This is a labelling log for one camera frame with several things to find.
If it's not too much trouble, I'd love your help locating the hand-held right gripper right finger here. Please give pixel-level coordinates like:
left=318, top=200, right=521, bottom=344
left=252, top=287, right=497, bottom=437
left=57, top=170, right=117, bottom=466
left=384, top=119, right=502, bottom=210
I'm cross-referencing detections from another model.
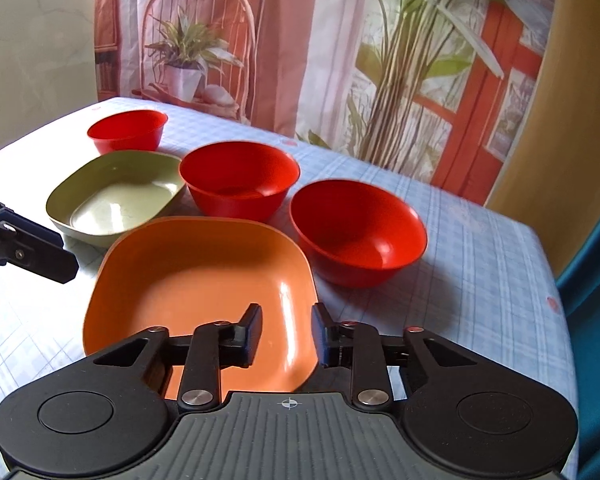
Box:
left=312, top=302, right=482, bottom=408

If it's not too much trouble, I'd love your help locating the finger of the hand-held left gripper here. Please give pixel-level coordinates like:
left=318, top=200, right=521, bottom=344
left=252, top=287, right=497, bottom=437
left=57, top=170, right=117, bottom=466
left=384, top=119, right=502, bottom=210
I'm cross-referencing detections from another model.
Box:
left=0, top=188, right=80, bottom=284

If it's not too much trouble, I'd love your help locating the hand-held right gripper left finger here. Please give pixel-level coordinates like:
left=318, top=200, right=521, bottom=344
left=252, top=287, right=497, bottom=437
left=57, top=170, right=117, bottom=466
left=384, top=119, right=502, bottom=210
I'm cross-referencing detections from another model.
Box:
left=86, top=303, right=263, bottom=410

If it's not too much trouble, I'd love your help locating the orange square plate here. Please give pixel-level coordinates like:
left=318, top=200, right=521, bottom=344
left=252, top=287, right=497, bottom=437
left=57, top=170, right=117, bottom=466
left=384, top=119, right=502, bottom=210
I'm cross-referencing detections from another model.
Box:
left=82, top=216, right=320, bottom=401

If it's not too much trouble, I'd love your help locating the green square plate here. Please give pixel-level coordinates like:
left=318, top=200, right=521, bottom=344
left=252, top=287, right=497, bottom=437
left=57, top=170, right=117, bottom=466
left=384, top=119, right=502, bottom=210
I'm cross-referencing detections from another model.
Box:
left=46, top=150, right=186, bottom=249

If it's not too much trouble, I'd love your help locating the large red bowl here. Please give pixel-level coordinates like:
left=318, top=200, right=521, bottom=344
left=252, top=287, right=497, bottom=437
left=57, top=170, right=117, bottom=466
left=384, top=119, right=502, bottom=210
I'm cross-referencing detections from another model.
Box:
left=289, top=179, right=428, bottom=289

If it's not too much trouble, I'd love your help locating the small red bowl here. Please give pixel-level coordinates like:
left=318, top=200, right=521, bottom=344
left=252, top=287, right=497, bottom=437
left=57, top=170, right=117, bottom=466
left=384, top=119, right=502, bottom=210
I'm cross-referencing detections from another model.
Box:
left=87, top=109, right=169, bottom=155

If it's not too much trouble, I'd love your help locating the medium red bowl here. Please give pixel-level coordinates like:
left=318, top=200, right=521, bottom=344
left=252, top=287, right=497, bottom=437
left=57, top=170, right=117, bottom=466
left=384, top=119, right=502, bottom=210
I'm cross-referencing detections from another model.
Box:
left=178, top=141, right=301, bottom=223

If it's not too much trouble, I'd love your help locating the teal curtain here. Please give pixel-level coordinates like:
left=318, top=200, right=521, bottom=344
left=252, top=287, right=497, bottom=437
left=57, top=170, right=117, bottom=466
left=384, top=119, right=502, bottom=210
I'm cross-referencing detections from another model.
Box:
left=555, top=199, right=600, bottom=480

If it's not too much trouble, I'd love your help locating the printed plant backdrop cloth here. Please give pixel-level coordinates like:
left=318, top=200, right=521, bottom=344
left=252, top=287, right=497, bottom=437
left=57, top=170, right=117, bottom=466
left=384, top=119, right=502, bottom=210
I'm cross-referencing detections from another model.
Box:
left=94, top=0, right=561, bottom=207

